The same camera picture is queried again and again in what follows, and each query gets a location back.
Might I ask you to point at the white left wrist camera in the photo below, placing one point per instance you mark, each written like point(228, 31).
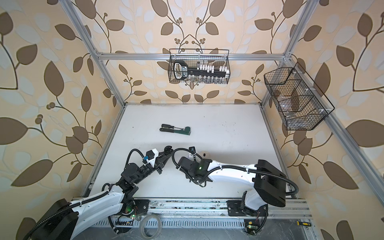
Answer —
point(150, 157)

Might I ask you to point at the black wire basket back wall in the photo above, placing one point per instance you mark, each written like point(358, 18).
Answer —
point(198, 53)

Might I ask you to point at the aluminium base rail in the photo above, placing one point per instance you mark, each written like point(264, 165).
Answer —
point(195, 209)

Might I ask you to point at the black wire basket wall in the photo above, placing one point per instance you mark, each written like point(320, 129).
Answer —
point(300, 102)
point(198, 53)

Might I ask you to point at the socket set rail in basket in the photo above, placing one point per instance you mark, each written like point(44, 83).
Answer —
point(198, 70)

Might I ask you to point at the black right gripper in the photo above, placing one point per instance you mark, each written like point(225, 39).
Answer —
point(188, 176)

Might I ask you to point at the black wire basket right wall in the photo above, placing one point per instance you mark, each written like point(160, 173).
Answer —
point(300, 102)

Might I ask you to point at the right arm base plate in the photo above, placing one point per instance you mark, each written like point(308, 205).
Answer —
point(237, 208)

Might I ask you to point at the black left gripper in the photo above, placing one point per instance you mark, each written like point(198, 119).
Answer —
point(159, 164)

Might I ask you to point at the black earbud charging case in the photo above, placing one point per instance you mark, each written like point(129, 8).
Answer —
point(168, 150)

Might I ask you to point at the green black-handled hand tool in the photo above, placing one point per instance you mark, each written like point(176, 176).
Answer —
point(185, 131)

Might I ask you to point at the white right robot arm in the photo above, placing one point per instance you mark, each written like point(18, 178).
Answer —
point(269, 186)

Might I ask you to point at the grey tape roll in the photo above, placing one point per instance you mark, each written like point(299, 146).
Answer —
point(151, 227)

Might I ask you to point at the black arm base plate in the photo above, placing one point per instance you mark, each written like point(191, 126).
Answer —
point(135, 207)

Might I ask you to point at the small yellow black screwdriver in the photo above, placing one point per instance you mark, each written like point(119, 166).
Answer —
point(306, 224)

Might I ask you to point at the cream earbud charging case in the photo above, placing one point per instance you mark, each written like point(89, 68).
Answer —
point(205, 154)

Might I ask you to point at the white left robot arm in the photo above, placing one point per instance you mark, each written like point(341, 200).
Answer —
point(65, 220)

